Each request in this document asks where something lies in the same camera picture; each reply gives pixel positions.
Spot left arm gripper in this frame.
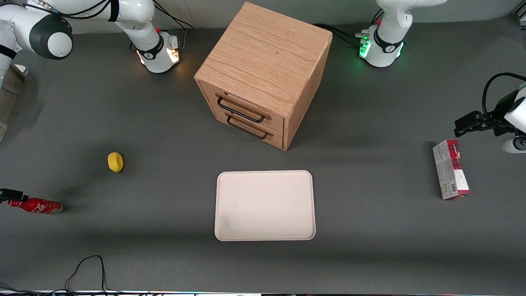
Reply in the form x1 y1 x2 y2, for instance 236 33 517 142
454 83 526 138

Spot red coke bottle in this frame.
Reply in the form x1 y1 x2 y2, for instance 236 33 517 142
8 198 63 215

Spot white rectangular tray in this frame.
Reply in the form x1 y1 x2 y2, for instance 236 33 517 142
215 170 316 241

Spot grey and red carton box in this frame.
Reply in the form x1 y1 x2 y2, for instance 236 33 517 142
432 139 471 201

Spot beige padded object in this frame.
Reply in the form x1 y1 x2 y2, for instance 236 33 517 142
0 64 28 140

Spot yellow lemon-shaped toy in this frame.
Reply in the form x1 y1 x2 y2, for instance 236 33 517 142
108 152 124 173

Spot wooden drawer cabinet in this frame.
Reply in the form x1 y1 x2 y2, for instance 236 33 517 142
194 2 333 151

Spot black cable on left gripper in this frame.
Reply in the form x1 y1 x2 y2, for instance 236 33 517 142
482 73 526 120

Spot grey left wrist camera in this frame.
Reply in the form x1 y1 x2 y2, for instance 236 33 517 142
501 136 526 154

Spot black cable loop on table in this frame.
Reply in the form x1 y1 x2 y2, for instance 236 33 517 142
64 255 124 295

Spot black cables at left arm base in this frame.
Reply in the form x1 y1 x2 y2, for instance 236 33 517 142
314 8 385 48

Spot black cables at arm base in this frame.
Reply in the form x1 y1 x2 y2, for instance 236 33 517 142
314 8 385 48
153 0 194 50

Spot black lower drawer handle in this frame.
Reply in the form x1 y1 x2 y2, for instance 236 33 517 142
226 115 268 140

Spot black drawer handle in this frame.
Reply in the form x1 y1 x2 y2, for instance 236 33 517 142
226 115 268 140
217 95 265 123

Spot black upper drawer handle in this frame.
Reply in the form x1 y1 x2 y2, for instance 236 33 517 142
217 95 265 123

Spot black cables at right arm base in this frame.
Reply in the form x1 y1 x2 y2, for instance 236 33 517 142
153 0 194 50

